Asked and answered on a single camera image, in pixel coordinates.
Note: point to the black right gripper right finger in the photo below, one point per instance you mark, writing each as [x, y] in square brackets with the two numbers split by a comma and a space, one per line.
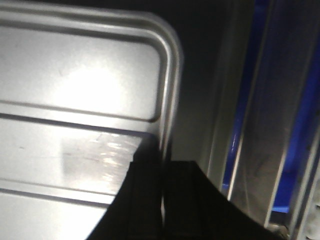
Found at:
[196, 210]

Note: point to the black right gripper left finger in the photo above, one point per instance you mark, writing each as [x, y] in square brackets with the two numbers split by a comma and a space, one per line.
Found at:
[135, 213]

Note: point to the silver metal tray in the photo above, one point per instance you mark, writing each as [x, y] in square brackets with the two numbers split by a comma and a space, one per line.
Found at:
[83, 93]

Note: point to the blue bin lower shelf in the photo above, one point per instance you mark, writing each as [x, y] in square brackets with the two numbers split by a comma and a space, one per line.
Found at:
[295, 175]

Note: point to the stainless steel rack rail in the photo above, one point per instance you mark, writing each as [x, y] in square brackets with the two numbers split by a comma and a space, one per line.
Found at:
[241, 38]

